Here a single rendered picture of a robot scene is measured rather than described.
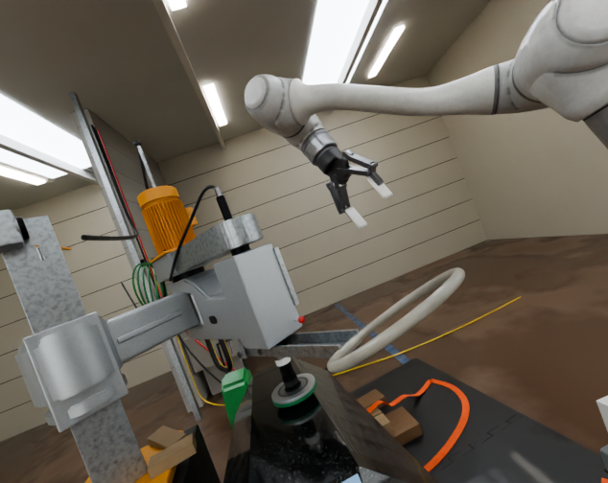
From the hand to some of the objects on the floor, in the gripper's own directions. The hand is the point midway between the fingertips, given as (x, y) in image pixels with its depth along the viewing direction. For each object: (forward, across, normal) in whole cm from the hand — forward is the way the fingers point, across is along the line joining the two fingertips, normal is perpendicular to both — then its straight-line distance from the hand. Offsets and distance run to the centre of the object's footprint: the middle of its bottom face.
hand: (372, 210), depth 77 cm
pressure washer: (+55, +272, +26) cm, 278 cm away
